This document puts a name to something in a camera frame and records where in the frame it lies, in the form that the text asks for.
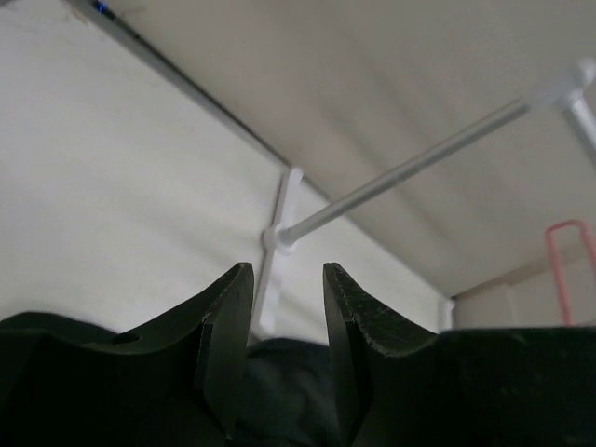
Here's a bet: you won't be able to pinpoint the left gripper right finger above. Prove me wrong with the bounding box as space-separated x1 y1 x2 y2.
323 263 438 442

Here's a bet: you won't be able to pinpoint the black trousers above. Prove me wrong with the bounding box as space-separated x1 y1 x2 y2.
0 310 596 447

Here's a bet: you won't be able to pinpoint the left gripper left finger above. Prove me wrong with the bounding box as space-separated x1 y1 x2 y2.
111 262 255 439

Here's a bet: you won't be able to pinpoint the pink clothes hanger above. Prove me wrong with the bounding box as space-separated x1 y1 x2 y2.
544 219 595 326

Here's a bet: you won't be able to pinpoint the white and silver clothes rack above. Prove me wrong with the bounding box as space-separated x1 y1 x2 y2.
251 58 595 338

